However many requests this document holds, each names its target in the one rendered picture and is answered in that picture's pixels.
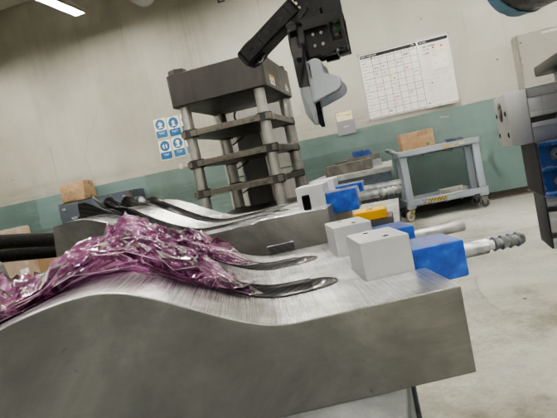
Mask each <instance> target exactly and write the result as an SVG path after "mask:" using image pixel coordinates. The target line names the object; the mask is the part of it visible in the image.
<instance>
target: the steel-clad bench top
mask: <svg viewBox="0 0 557 418"><path fill-rule="evenodd" d="M383 205H386V210H387V212H389V211H392V212H393V216H394V220H395V222H397V221H400V209H399V198H394V199H390V200H384V201H380V202H374V203H373V202H372V203H366V204H362V205H361V207H360V209H365V208H369V207H377V206H383ZM360 209H357V210H360ZM281 418H409V417H408V397H407V388H405V389H401V390H398V391H392V392H387V393H384V394H380V395H376V396H370V397H367V398H362V399H359V400H355V401H348V402H345V403H341V404H338V405H334V406H328V407H323V408H320V409H316V410H313V411H306V412H303V413H299V414H295V415H291V416H285V417H281Z"/></svg>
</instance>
